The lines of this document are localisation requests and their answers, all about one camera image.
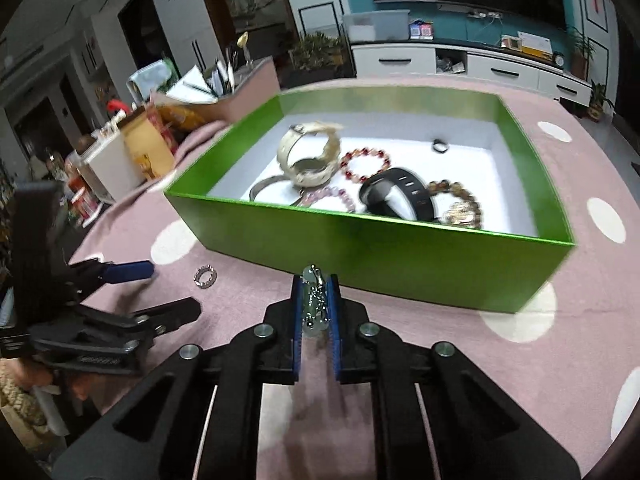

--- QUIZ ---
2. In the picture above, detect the orange snack bag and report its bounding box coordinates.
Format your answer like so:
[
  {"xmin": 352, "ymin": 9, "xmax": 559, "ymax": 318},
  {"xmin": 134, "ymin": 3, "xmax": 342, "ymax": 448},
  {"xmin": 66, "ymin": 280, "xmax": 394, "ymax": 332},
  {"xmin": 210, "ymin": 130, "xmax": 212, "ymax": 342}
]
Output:
[{"xmin": 155, "ymin": 105, "xmax": 207, "ymax": 134}]

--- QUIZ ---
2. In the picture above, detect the gold bracelet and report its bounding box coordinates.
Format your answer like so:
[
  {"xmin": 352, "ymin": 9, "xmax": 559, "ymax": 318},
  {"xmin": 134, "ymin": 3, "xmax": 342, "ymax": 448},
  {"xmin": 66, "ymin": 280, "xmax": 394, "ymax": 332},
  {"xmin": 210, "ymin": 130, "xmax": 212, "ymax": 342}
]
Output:
[{"xmin": 440, "ymin": 201, "xmax": 485, "ymax": 230}]

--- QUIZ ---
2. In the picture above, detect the black wristband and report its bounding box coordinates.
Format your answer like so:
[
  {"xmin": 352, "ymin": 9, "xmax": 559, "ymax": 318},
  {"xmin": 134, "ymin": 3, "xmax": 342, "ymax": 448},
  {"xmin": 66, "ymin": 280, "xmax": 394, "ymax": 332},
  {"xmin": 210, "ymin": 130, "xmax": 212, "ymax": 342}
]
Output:
[{"xmin": 359, "ymin": 166, "xmax": 436, "ymax": 222}]

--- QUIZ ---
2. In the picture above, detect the silver bangle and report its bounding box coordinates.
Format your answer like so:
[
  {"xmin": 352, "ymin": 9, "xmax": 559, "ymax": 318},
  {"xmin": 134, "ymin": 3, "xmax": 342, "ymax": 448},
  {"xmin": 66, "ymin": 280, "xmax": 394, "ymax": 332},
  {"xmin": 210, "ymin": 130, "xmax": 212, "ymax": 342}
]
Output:
[{"xmin": 248, "ymin": 174, "xmax": 301, "ymax": 205}]

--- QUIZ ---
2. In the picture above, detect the clear plastic storage box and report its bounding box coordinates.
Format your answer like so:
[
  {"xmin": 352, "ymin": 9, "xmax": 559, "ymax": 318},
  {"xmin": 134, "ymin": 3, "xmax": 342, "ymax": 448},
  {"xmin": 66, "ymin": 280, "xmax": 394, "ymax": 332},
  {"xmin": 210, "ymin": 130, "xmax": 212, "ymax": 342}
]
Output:
[{"xmin": 342, "ymin": 10, "xmax": 411, "ymax": 44}]

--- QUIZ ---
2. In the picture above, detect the white cardboard box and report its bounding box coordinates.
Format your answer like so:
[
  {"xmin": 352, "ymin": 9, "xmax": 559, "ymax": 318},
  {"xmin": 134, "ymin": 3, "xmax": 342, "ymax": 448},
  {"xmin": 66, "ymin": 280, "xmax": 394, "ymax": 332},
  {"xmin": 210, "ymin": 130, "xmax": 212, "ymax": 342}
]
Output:
[{"xmin": 80, "ymin": 132, "xmax": 147, "ymax": 204}]

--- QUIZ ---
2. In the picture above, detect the white wristwatch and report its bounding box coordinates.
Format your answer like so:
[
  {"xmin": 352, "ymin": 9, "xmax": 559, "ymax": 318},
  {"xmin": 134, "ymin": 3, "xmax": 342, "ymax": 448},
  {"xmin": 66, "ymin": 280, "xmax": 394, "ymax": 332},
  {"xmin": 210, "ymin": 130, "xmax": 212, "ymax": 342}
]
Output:
[{"xmin": 277, "ymin": 121, "xmax": 344, "ymax": 186}]

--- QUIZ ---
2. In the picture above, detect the pink polka dot tablecloth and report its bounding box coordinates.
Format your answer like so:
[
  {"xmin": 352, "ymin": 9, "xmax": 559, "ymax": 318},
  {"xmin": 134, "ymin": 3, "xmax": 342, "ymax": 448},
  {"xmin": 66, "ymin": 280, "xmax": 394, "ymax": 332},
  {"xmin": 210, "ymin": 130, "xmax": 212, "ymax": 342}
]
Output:
[{"xmin": 67, "ymin": 75, "xmax": 640, "ymax": 480}]

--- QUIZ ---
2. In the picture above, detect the bushy green plant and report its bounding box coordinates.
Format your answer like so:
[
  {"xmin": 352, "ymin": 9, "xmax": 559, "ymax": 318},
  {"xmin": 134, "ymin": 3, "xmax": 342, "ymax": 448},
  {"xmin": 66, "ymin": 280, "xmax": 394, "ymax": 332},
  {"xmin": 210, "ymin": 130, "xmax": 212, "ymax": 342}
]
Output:
[{"xmin": 290, "ymin": 32, "xmax": 351, "ymax": 87}]

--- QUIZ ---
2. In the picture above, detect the pink organizer box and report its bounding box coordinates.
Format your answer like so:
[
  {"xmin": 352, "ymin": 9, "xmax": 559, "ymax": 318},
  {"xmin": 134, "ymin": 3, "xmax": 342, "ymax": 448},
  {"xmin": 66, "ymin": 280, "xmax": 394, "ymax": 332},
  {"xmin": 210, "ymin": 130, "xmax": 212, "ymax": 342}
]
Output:
[{"xmin": 152, "ymin": 55, "xmax": 281, "ymax": 124}]

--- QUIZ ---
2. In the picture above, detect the person's left hand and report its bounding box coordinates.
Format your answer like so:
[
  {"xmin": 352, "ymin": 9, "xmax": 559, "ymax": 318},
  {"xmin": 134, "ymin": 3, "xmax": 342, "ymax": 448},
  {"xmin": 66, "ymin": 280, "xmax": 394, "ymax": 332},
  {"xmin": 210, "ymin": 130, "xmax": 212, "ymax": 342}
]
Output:
[{"xmin": 10, "ymin": 360, "xmax": 103, "ymax": 403}]

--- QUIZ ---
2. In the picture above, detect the yellow bear bottle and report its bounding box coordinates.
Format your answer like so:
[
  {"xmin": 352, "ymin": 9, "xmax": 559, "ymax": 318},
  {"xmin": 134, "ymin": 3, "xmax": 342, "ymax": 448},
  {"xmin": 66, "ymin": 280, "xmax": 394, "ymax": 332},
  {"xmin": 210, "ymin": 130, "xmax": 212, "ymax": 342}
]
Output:
[{"xmin": 107, "ymin": 100, "xmax": 177, "ymax": 182}]

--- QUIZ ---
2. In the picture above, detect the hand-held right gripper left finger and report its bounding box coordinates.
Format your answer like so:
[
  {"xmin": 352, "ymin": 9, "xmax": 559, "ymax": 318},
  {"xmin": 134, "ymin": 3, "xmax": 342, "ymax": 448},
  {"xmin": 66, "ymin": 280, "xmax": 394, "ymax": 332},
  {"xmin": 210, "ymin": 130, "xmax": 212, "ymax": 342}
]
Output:
[{"xmin": 52, "ymin": 275, "xmax": 306, "ymax": 480}]

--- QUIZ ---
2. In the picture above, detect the yellow desk calendar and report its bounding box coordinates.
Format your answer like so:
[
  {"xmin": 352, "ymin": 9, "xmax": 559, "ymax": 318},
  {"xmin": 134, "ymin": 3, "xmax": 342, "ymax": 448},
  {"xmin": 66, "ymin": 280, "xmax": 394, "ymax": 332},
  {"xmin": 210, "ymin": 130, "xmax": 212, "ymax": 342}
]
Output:
[{"xmin": 517, "ymin": 31, "xmax": 554, "ymax": 59}]

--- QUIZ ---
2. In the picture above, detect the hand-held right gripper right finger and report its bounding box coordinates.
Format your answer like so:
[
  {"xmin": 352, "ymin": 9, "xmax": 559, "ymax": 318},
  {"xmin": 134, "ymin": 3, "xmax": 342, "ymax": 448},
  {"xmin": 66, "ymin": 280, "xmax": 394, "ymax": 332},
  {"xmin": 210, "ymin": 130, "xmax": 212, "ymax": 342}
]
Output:
[{"xmin": 327, "ymin": 274, "xmax": 583, "ymax": 480}]

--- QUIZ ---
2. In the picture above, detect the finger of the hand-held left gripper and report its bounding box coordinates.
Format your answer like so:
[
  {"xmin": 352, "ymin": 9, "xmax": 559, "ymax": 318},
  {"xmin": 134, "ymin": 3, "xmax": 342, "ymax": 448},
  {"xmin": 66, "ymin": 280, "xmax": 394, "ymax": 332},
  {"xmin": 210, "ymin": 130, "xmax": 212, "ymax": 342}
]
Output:
[
  {"xmin": 80, "ymin": 296, "xmax": 202, "ymax": 347},
  {"xmin": 67, "ymin": 260, "xmax": 155, "ymax": 289}
]

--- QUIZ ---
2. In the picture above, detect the pink bead bracelet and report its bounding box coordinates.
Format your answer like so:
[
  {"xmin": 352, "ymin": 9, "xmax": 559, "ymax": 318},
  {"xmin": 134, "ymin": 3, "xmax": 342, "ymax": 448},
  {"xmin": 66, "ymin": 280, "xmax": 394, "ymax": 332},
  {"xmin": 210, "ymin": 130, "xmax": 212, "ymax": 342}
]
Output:
[{"xmin": 299, "ymin": 185, "xmax": 357, "ymax": 213}]

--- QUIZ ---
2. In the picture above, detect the green cardboard box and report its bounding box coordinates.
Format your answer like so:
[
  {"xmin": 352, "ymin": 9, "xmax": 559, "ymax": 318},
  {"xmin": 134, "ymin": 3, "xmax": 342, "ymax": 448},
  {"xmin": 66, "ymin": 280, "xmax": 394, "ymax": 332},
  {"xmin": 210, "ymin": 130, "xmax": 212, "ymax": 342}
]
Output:
[{"xmin": 164, "ymin": 85, "xmax": 576, "ymax": 313}]

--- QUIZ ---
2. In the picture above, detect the red bead bracelet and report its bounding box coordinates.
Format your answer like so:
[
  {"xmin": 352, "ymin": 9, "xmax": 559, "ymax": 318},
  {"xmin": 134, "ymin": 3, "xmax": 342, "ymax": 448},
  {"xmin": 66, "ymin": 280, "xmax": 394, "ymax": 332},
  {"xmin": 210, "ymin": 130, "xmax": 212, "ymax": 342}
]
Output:
[{"xmin": 340, "ymin": 147, "xmax": 393, "ymax": 184}]

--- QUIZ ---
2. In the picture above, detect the tall potted plant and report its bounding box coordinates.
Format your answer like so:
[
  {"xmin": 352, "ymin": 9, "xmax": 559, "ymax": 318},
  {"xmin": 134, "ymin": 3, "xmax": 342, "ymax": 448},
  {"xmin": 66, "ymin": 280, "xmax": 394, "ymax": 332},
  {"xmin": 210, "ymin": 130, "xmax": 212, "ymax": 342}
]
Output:
[{"xmin": 567, "ymin": 27, "xmax": 599, "ymax": 81}]

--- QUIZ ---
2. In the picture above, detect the brown bead bracelet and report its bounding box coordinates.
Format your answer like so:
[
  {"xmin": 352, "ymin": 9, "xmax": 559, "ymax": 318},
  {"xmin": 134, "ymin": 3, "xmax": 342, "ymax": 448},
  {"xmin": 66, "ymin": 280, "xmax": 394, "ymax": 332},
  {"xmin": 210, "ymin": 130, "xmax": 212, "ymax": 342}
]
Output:
[{"xmin": 425, "ymin": 179, "xmax": 483, "ymax": 212}]

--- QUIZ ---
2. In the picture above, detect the white television cabinet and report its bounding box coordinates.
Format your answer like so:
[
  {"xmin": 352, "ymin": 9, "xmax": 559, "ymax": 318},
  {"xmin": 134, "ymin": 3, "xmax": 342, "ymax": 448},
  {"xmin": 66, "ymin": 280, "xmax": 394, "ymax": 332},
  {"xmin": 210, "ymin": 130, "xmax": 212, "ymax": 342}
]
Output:
[{"xmin": 350, "ymin": 42, "xmax": 593, "ymax": 102}]

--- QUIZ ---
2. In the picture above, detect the silver chain necklace jade pendant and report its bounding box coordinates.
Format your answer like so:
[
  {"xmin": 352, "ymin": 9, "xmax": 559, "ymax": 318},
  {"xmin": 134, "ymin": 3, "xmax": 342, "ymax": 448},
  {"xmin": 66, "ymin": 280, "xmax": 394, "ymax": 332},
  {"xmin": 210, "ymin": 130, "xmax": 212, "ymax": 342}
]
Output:
[{"xmin": 301, "ymin": 263, "xmax": 331, "ymax": 336}]

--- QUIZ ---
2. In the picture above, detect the small potted plant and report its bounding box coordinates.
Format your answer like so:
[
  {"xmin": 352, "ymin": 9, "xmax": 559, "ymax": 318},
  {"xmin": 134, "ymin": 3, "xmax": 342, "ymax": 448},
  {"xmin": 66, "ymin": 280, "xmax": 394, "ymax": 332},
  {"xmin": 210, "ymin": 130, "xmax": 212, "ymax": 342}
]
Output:
[{"xmin": 587, "ymin": 82, "xmax": 616, "ymax": 122}]

